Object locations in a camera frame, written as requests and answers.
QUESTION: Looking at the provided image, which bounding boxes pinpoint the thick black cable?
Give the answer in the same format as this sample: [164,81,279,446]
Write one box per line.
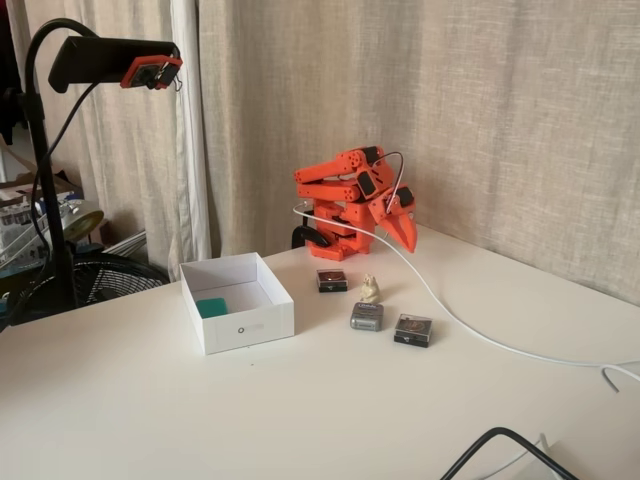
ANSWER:
[439,426,584,480]

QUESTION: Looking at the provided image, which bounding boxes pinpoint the black floor fan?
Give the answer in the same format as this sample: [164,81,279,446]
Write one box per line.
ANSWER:
[64,251,171,309]

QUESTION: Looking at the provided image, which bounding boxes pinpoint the long white cable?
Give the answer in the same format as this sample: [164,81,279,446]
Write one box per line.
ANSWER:
[292,202,640,369]

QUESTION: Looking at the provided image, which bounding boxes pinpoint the white metal rods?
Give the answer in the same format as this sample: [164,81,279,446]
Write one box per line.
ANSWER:
[102,228,148,257]

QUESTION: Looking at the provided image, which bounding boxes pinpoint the dark hanging garment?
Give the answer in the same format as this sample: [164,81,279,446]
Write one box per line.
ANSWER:
[0,0,27,146]

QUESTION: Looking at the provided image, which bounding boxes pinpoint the black gooseneck camera stand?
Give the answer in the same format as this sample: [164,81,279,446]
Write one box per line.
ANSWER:
[9,18,182,326]

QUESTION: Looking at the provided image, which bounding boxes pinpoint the black case with red disc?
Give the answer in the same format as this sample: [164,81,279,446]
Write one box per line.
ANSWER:
[316,268,349,294]

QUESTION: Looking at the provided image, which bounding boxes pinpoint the green rounded cube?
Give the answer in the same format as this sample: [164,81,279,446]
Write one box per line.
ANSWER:
[195,296,231,319]

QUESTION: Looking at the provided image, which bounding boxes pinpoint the grey metal tin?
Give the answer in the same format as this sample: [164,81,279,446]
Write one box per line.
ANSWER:
[349,301,386,333]

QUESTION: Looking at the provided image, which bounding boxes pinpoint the gripper servo wire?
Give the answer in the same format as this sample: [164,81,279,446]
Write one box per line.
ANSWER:
[372,151,406,221]

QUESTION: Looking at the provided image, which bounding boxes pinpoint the cream animal figurine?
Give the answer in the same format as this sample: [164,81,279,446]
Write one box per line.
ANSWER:
[359,272,382,304]

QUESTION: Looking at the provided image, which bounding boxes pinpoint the black table clamp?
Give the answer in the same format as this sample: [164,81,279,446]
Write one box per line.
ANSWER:
[291,225,334,250]

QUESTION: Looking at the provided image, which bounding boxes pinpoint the black case with brown disc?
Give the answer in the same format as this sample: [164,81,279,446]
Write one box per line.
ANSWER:
[392,313,434,349]

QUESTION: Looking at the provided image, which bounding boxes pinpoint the silver lamp head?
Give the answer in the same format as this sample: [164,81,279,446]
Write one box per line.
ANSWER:
[58,197,105,242]

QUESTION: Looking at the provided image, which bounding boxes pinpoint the black camera cable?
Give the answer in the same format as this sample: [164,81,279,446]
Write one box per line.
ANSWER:
[0,82,99,334]

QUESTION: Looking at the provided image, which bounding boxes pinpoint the orange mounted camera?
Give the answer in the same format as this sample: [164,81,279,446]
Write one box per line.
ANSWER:
[119,55,184,92]

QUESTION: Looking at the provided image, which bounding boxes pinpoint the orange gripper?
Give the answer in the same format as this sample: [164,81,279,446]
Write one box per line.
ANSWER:
[367,184,418,253]

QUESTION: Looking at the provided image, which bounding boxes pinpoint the beige curtain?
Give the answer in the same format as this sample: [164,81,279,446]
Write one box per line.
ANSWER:
[197,0,640,306]

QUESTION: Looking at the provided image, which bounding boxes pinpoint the pale cream curtain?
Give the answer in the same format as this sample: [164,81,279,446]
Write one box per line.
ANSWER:
[7,0,214,281]

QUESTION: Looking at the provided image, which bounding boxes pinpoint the short white cable end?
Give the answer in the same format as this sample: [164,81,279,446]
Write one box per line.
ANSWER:
[601,366,640,394]

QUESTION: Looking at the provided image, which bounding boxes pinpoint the white cardboard bin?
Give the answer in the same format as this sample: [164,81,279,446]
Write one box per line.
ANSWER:
[179,252,296,356]

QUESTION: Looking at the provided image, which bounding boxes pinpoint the brown cardboard box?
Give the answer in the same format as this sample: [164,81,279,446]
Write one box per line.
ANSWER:
[0,172,84,211]

